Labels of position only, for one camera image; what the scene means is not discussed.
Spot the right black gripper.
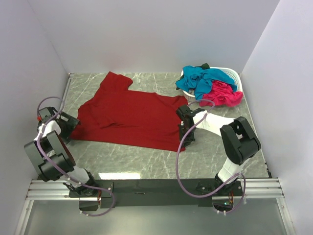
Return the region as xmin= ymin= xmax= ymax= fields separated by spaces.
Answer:
xmin=178 ymin=124 xmax=196 ymax=149

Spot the red t-shirt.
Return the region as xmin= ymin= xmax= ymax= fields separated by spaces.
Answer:
xmin=70 ymin=72 xmax=187 ymax=151

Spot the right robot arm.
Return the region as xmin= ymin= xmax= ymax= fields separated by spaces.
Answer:
xmin=176 ymin=105 xmax=261 ymax=195

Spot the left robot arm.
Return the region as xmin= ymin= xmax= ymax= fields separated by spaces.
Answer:
xmin=24 ymin=107 xmax=98 ymax=197

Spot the white laundry basket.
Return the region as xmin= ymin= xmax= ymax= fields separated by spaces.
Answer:
xmin=182 ymin=67 xmax=243 ymax=102

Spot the blue t-shirt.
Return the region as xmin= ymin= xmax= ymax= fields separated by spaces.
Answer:
xmin=176 ymin=66 xmax=237 ymax=100

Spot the pink t-shirt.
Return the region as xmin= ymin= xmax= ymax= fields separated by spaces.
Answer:
xmin=200 ymin=81 xmax=244 ymax=107

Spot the dark green garment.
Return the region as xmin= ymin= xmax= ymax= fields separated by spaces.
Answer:
xmin=201 ymin=63 xmax=210 ymax=70

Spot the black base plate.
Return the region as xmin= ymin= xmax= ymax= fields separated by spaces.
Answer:
xmin=68 ymin=178 xmax=244 ymax=210

